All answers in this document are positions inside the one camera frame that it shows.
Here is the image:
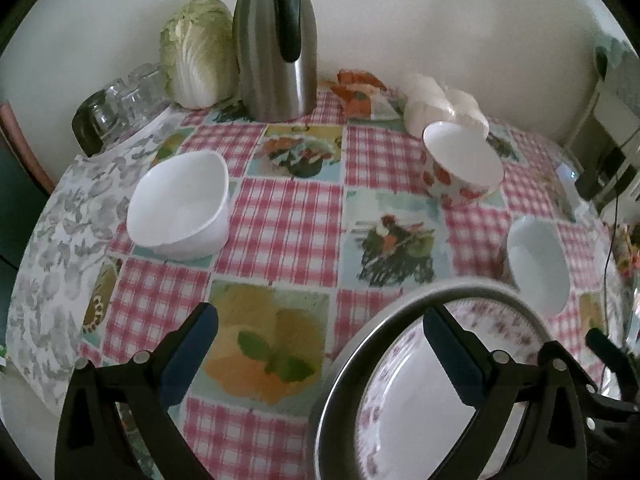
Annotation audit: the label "stainless steel thermos jug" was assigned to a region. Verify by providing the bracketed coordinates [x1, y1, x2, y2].
[233, 0, 318, 122]

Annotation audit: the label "white buns in plastic bag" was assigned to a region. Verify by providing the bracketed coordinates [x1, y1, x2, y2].
[400, 73, 489, 139]

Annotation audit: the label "orange printed napkin pack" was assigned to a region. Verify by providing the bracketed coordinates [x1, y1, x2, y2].
[326, 68, 400, 122]

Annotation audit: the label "glass jars with black tray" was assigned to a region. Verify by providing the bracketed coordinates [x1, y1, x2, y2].
[72, 63, 170, 157]

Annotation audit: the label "black cable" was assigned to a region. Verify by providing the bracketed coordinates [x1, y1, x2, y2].
[596, 179, 624, 401]

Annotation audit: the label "floral rimmed white plate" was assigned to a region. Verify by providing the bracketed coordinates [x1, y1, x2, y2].
[354, 298, 547, 479]

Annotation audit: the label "white shelf unit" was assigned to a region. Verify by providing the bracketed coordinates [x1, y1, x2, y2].
[564, 36, 639, 223]

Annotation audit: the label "small white device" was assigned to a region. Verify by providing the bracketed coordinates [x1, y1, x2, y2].
[555, 162, 579, 185]

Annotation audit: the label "napa cabbage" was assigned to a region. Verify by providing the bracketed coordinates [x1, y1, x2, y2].
[160, 0, 240, 110]

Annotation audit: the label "checkered patchwork tablecloth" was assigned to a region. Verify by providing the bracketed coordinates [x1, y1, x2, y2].
[6, 90, 620, 479]

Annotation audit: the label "white square bowl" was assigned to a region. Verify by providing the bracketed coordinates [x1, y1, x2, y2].
[126, 151, 230, 260]

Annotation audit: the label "white bowl with vegetable print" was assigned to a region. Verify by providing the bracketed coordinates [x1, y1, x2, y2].
[421, 122, 504, 208]

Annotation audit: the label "small white round bowl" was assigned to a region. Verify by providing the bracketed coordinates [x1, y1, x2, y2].
[502, 216, 570, 318]

